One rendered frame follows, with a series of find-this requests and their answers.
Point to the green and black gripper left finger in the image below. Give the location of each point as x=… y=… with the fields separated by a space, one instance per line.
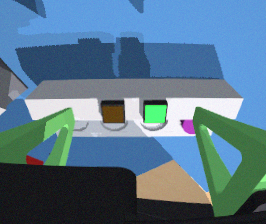
x=15 y=143

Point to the blue bench mat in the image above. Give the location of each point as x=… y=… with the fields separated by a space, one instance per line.
x=136 y=39

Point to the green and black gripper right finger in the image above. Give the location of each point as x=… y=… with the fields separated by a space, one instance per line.
x=249 y=177

